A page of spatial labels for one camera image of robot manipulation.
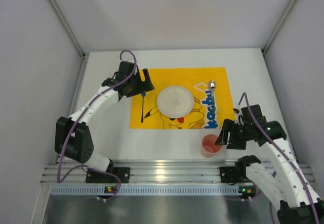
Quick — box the aluminium mounting rail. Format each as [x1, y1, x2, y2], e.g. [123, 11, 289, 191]
[40, 159, 316, 185]

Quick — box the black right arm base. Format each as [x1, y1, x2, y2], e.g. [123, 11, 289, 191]
[219, 166, 252, 185]

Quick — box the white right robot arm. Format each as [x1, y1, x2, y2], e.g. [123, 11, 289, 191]
[222, 105, 323, 223]

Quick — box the blue plastic fork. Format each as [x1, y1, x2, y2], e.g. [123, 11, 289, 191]
[141, 92, 146, 123]

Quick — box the slotted grey cable duct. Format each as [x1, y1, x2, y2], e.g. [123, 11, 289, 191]
[51, 185, 256, 196]

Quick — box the yellow Pikachu cloth placemat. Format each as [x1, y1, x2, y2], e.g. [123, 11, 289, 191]
[130, 68, 235, 129]

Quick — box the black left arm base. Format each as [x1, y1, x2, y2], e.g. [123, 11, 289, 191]
[85, 164, 131, 184]

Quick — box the white bear plate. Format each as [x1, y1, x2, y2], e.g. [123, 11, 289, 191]
[156, 85, 194, 118]

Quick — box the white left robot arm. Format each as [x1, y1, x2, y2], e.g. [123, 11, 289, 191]
[55, 61, 234, 171]

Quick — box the pink plastic cup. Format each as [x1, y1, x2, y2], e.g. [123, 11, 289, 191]
[201, 134, 222, 158]

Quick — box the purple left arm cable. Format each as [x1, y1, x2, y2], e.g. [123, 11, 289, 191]
[57, 50, 137, 202]

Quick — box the green handled metal spoon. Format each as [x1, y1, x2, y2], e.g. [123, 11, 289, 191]
[208, 80, 216, 111]

